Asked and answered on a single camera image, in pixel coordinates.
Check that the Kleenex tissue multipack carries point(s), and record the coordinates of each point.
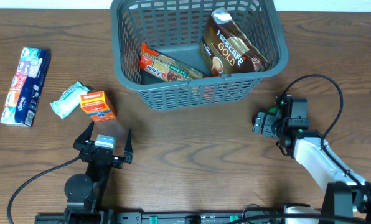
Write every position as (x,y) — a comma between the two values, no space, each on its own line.
(26,87)

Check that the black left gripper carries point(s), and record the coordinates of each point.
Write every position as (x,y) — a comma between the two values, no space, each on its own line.
(117,162)

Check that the orange Redoxon box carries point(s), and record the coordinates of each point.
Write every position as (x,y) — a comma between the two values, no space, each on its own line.
(98,106)

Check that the green lid glass jar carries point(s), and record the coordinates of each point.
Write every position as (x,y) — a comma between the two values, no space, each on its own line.
(273,110)

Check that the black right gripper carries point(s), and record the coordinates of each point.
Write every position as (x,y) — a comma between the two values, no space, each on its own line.
(267,125)

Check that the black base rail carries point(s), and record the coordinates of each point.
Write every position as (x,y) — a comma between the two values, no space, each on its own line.
(149,218)

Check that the orange spaghetti pasta packet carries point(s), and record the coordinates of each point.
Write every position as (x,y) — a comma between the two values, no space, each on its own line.
(166,68)

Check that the grey plastic basket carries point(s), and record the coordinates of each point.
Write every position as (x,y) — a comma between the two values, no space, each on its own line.
(175,29)

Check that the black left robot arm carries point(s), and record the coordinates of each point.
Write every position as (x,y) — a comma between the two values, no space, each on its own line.
(85,191)

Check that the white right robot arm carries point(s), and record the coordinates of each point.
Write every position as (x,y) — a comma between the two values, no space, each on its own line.
(345,191)

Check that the brown Nescafe Gold coffee bag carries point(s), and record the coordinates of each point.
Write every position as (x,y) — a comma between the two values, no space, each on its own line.
(226,50)

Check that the light blue tissue packet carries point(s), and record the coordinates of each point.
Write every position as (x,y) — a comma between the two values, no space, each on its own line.
(69,100)

